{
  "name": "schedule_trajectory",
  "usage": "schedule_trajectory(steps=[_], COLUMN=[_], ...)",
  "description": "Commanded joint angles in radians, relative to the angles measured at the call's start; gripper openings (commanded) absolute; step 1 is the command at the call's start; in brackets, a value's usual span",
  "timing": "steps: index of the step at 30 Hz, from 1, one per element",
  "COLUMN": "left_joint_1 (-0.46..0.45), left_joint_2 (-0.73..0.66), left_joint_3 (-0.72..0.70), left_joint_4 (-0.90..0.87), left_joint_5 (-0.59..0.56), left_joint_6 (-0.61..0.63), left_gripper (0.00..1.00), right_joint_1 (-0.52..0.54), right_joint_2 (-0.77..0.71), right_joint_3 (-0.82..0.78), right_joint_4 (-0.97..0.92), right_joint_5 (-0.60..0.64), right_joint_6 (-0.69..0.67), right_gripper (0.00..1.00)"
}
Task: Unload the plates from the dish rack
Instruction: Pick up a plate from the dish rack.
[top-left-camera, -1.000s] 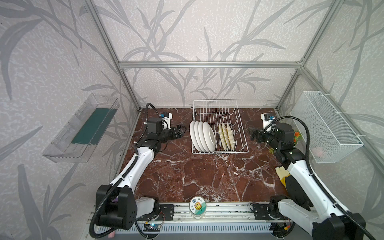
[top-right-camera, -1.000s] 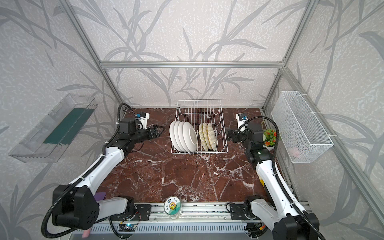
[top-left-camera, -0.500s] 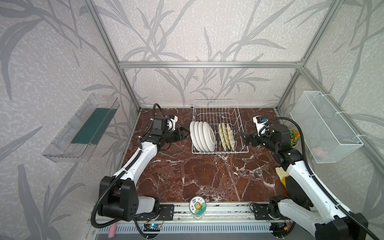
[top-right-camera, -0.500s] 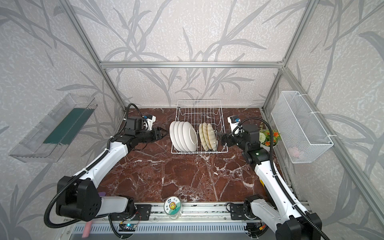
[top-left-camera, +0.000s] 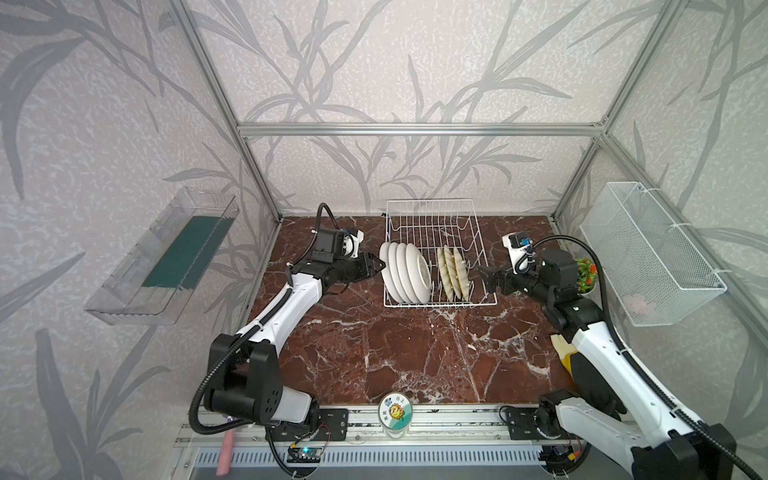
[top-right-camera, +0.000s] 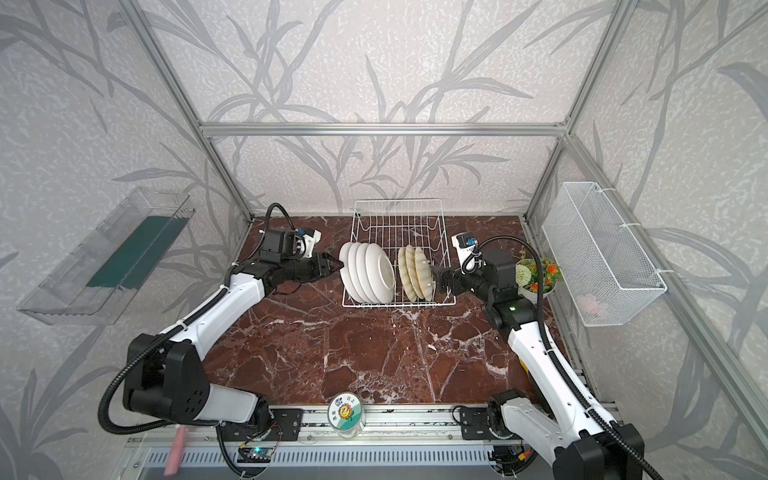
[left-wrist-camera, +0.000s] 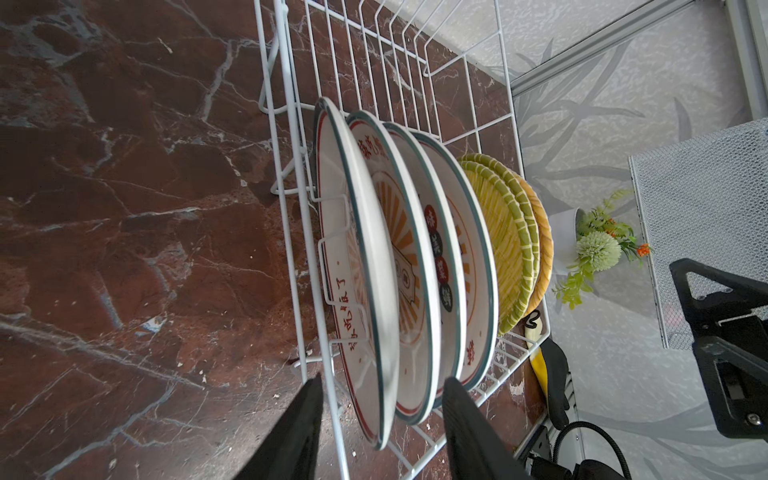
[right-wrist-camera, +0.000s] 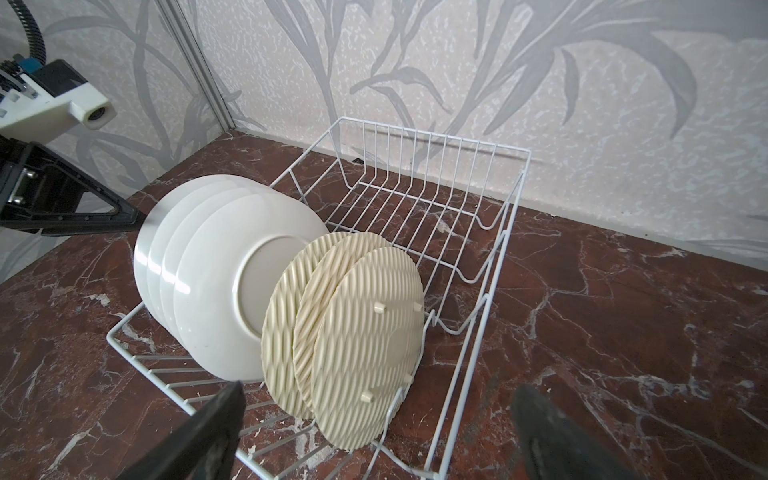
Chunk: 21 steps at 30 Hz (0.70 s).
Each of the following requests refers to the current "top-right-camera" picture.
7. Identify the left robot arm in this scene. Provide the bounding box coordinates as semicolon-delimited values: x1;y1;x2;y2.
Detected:
121;228;342;430

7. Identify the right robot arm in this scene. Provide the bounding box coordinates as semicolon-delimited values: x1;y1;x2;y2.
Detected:
436;236;646;479

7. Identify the tan woven plate right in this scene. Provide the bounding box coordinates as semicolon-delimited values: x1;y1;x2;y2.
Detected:
414;247;435;301

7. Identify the potted artificial flower plant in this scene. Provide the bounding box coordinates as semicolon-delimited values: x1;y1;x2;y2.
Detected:
516;247;563;303

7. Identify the green woven plate middle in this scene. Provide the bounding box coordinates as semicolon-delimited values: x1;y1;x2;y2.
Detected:
405;245;424;299

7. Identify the green woven plate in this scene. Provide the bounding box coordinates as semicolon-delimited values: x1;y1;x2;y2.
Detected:
405;245;424;299
398;247;418;302

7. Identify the green woven plate left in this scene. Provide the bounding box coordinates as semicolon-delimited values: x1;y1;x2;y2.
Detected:
398;247;418;302

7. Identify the green sponge mat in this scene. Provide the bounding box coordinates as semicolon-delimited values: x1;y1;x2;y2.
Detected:
86;216;189;290

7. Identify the left circuit board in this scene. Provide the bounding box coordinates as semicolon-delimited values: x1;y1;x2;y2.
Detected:
237;443;277;464

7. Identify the purple pink brush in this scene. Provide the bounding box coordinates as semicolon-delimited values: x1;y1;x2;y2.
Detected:
163;425;186;477

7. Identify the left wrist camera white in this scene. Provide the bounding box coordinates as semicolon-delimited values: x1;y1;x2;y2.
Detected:
293;229;322;258

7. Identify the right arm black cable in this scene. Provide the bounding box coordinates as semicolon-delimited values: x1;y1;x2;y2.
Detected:
461;235;664;480

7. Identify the white wire dish rack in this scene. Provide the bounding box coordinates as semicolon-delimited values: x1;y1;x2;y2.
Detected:
342;199;456;308

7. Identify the white mesh wall basket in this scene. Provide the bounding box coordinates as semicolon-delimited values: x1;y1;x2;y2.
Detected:
543;182;667;327

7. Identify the aluminium front rail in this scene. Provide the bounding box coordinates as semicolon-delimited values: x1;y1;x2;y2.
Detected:
125;403;625;449

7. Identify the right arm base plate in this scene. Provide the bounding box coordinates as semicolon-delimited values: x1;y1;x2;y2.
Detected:
451;405;503;441

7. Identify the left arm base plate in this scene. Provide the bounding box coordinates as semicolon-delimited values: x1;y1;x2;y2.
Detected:
222;408;304;442

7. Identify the clear plastic wall shelf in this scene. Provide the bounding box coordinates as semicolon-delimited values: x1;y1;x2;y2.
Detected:
18;187;195;326

